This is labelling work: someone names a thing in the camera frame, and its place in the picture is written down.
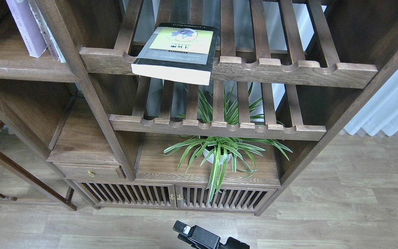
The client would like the dark wooden bookshelf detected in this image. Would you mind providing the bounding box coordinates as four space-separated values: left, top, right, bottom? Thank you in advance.
0 0 398 216

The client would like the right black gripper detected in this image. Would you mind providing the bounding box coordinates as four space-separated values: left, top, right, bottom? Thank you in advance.
173 220 250 249

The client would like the upright book worn spine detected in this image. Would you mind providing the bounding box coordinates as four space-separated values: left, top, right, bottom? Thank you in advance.
28 0 66 63

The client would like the green spider plant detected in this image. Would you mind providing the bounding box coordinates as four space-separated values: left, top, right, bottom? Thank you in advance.
163 90 292 203

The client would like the white curtain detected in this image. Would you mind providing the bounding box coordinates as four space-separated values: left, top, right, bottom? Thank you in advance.
341 70 398 137

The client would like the black yellow thick book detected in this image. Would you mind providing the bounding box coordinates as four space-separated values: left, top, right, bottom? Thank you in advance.
131 22 219 85

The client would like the lavender white book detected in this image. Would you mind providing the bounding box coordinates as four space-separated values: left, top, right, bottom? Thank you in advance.
7 0 47 58

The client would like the brass drawer knob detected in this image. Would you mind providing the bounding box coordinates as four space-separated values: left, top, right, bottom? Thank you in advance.
87 170 95 177

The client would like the white plant pot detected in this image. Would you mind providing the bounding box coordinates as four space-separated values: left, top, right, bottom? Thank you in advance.
203 145 232 164

